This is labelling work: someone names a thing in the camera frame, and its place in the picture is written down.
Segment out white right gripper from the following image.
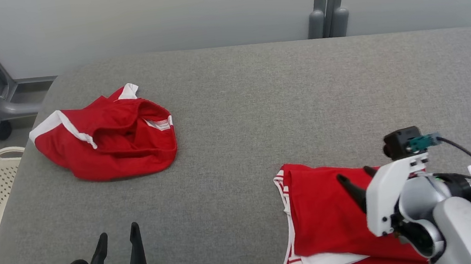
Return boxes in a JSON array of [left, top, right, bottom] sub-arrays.
[[335, 152, 439, 242]]

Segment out teal right cable connector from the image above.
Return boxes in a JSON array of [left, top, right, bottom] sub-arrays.
[[406, 132, 443, 154]]

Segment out red shorts with white trim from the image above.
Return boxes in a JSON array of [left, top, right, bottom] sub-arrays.
[[23, 78, 182, 192]]

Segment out red white basketball jersey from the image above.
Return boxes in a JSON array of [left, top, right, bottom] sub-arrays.
[[268, 144, 444, 264]]

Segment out grey fabric sofa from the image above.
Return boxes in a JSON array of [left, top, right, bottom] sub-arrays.
[[0, 7, 471, 264]]

